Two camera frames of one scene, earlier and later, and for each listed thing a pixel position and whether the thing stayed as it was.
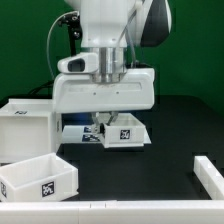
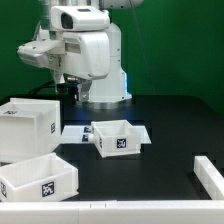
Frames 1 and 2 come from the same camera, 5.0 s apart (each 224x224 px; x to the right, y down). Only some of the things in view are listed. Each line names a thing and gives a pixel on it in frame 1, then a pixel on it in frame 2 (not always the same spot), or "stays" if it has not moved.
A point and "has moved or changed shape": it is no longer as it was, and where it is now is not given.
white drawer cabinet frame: x=30 y=128 stays
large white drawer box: x=42 y=178 stays
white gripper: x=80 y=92 -> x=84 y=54
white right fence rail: x=209 y=177 stays
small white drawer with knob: x=123 y=130 has moved or changed shape
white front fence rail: x=114 y=212 stays
